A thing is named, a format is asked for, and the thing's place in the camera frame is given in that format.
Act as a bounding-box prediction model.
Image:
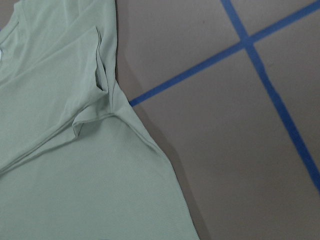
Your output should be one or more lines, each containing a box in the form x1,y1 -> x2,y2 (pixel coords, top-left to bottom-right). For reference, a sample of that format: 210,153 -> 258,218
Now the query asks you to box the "olive green long-sleeve shirt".
0,0 -> 199,240

